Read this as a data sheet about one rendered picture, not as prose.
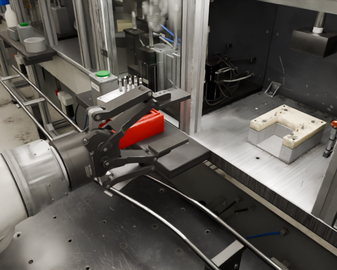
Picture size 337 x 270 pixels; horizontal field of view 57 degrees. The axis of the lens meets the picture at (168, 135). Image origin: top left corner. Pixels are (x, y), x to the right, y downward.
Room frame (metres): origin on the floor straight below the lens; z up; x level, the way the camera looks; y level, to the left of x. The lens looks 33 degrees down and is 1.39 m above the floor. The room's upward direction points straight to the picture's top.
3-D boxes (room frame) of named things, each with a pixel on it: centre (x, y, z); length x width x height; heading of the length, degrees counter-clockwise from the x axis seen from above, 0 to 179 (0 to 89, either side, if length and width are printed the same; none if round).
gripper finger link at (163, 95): (0.44, 0.02, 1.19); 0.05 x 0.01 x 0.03; 129
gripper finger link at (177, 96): (0.45, 0.00, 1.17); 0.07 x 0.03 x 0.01; 129
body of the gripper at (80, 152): (0.36, 0.11, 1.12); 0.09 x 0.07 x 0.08; 129
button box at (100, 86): (0.90, 0.19, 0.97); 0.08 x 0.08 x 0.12; 39
